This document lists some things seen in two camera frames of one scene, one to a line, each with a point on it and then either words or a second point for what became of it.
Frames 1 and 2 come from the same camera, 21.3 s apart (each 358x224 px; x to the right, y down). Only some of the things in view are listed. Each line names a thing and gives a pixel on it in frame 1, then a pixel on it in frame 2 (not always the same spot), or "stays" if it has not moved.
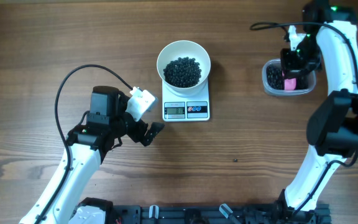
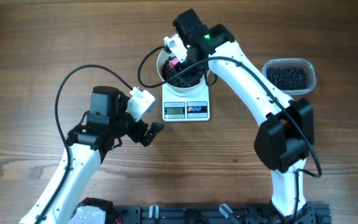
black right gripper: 293,72 → 191,62
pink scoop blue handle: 289,83 → 174,63
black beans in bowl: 183,72 stays
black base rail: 313,213 stays
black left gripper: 142,132 stays
